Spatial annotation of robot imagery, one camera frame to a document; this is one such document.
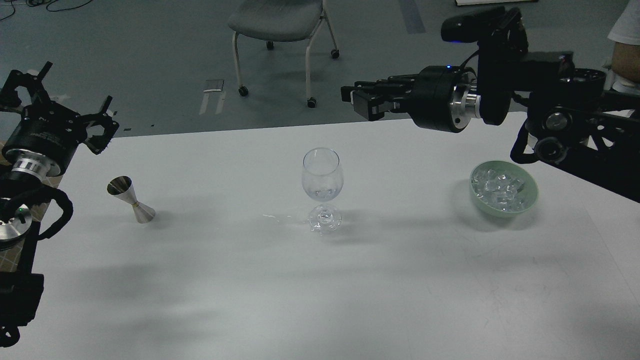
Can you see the clear wine glass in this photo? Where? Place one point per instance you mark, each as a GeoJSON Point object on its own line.
{"type": "Point", "coordinates": [322, 179]}

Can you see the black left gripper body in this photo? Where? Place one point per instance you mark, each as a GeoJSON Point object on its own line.
{"type": "Point", "coordinates": [51, 131]}

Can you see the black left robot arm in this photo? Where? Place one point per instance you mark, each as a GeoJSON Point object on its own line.
{"type": "Point", "coordinates": [31, 211]}

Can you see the person in white shirt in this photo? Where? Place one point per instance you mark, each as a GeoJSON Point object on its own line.
{"type": "Point", "coordinates": [625, 58]}

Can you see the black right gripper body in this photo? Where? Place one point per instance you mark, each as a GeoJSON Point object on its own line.
{"type": "Point", "coordinates": [444, 98]}

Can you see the green bowl of ice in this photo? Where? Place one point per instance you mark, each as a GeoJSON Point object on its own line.
{"type": "Point", "coordinates": [502, 189]}

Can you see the grey office chair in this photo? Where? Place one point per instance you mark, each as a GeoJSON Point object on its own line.
{"type": "Point", "coordinates": [281, 21]}

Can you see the steel double jigger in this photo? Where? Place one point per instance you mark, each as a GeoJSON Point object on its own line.
{"type": "Point", "coordinates": [122, 188]}

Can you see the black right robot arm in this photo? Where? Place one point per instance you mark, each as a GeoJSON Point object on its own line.
{"type": "Point", "coordinates": [571, 119]}

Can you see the metal floor plate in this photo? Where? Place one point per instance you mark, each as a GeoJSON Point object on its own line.
{"type": "Point", "coordinates": [213, 85]}

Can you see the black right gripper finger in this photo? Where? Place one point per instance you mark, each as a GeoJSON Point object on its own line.
{"type": "Point", "coordinates": [394, 88]}
{"type": "Point", "coordinates": [374, 106]}

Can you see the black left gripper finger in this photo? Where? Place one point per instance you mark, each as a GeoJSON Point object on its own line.
{"type": "Point", "coordinates": [24, 93]}
{"type": "Point", "coordinates": [100, 127]}

